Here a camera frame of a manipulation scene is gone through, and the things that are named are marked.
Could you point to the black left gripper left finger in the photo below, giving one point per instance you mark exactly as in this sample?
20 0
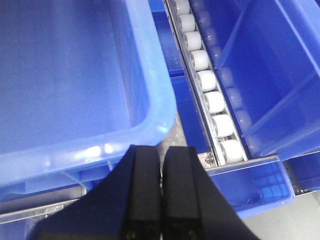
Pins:
125 205

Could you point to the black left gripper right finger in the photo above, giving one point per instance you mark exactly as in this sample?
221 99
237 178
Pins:
193 207

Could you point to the lower blue plastic crate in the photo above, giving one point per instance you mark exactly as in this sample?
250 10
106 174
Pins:
251 191

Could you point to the blue plastic crate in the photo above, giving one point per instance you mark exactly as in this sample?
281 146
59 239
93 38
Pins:
267 56
251 191
80 81

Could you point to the white roller conveyor track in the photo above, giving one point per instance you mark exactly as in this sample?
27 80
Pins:
218 125

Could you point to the left blue plastic crate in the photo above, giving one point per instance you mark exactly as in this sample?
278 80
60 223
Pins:
80 81

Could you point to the middle blue plastic crate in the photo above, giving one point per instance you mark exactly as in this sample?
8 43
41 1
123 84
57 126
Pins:
267 56

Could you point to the stainless steel shelf rail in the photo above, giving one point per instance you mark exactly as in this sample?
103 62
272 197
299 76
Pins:
45 195

